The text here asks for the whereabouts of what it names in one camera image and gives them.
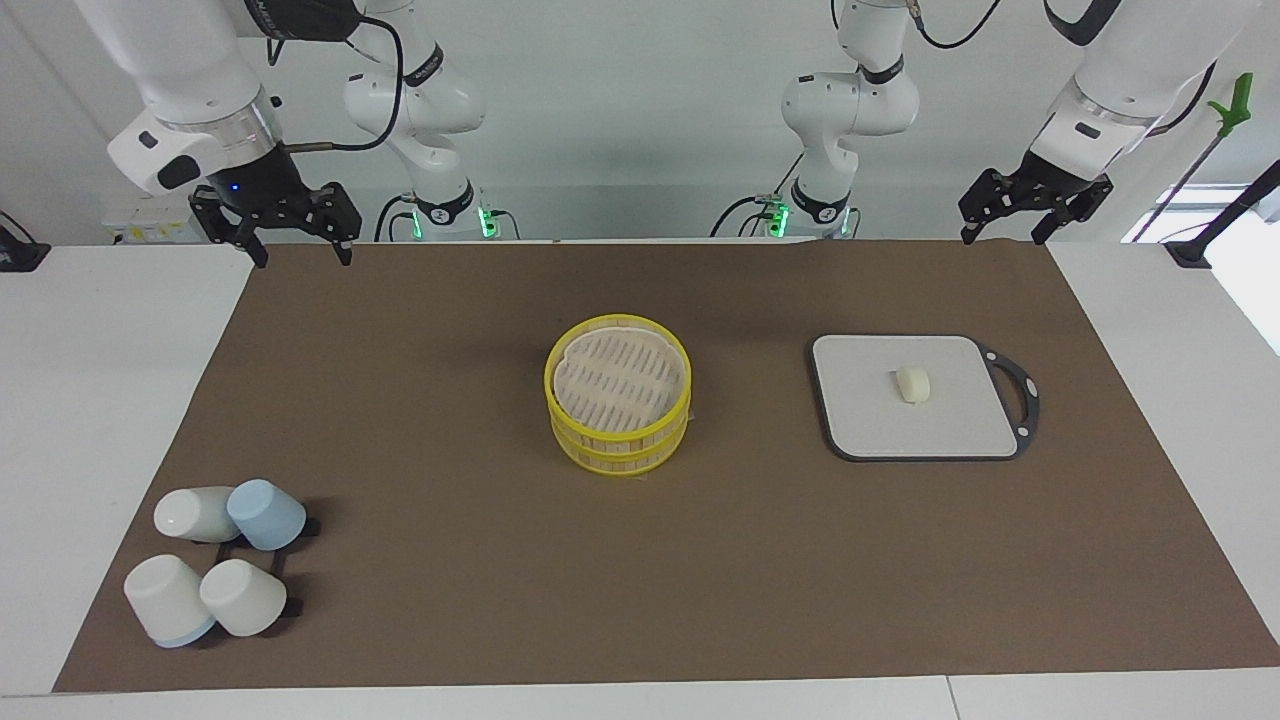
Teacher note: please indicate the cream cup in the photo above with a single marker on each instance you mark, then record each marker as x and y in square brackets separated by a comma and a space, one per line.
[243, 597]

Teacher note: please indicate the thin grey rod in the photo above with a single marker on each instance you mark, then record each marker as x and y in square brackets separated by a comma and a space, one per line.
[1190, 175]

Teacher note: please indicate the black cup rack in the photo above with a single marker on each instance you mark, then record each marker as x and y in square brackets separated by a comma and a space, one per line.
[292, 606]

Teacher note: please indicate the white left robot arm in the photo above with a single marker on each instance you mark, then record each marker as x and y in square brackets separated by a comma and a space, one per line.
[850, 105]

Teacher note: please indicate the white cup blue rim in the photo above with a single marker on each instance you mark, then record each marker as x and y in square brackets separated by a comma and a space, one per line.
[165, 598]

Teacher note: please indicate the grey cutting board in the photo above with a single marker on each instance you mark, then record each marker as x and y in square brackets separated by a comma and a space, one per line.
[880, 420]

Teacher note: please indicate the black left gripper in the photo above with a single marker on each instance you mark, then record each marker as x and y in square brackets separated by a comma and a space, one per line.
[1050, 180]

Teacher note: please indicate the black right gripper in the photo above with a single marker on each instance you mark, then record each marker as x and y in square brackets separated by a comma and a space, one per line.
[255, 185]

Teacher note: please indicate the black table clamp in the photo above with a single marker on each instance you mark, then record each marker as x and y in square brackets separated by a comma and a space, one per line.
[20, 255]

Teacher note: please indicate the yellow bamboo steamer basket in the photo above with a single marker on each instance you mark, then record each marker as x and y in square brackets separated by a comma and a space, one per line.
[620, 462]

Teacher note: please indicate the white steamed bun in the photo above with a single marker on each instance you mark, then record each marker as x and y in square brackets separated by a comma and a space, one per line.
[913, 384]

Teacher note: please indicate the light blue cup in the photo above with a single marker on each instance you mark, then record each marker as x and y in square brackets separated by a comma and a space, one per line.
[268, 513]

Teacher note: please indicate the brown table mat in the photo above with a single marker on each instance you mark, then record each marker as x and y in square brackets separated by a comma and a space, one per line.
[450, 560]

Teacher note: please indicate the green clamp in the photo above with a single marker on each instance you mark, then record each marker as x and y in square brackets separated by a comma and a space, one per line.
[1234, 105]

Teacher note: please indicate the black stand pole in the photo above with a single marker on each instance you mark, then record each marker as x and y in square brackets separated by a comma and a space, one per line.
[1235, 212]

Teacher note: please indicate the white power strip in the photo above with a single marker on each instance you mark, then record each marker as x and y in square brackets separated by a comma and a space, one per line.
[150, 225]

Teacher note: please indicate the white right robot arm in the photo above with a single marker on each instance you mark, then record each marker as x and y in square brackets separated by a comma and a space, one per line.
[190, 60]

